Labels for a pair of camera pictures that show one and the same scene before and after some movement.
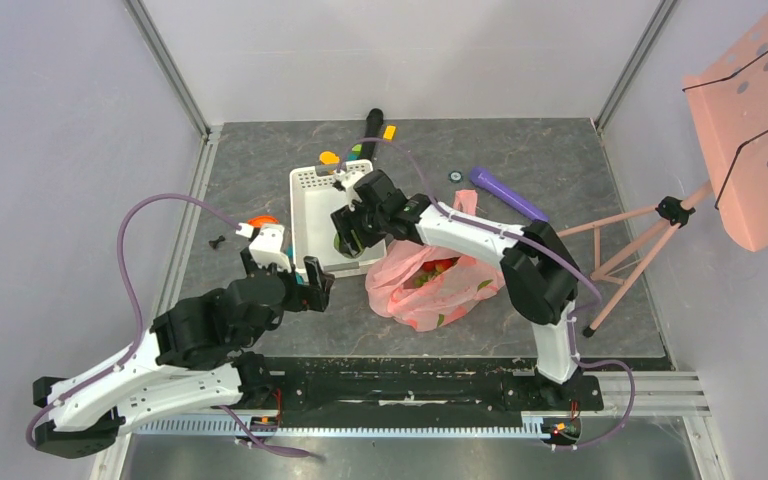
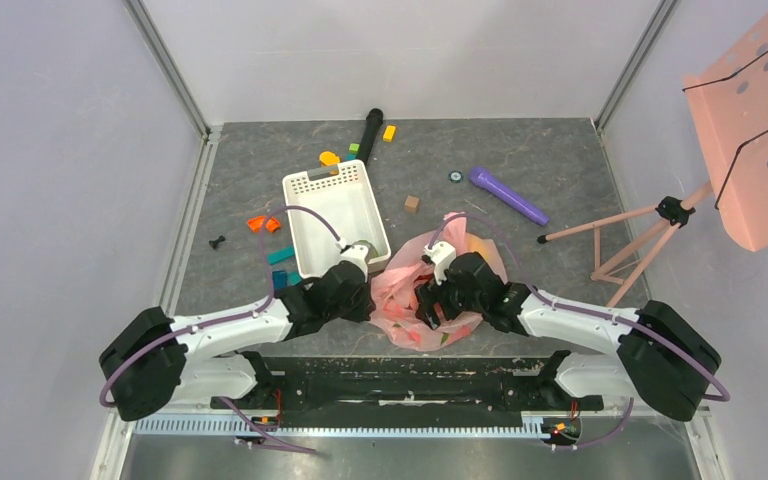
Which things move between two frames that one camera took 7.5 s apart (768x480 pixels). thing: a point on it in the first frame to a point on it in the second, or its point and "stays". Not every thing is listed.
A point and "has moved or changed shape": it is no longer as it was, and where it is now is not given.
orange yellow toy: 329,158 stays
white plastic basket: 313,199 stays
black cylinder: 373,129 stays
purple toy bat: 482,178 stays
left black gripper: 318,292 to 366,306
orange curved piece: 256,221 stays
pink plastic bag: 424,288 has moved or changed shape
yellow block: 389,132 stays
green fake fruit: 336,243 to 372,252
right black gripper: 355,221 to 433,302
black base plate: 406,388 stays
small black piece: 213,243 stays
